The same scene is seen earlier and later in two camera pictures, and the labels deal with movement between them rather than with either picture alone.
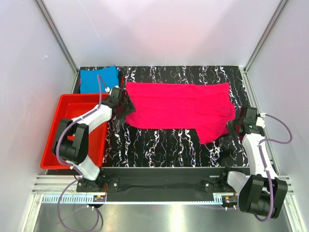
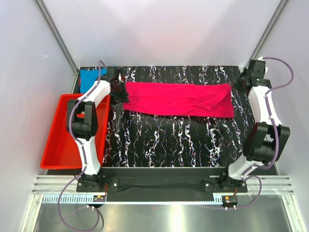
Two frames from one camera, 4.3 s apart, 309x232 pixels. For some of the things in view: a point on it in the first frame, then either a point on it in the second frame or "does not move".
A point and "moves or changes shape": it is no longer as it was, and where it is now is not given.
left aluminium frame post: [64, 49] does not move
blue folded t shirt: [108, 79] does not move
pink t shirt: [205, 107] moves or changes shape
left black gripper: [130, 108] → [123, 97]
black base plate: [159, 184] does not move
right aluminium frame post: [246, 79] does not move
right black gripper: [230, 125] → [235, 83]
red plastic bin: [70, 106] does not move
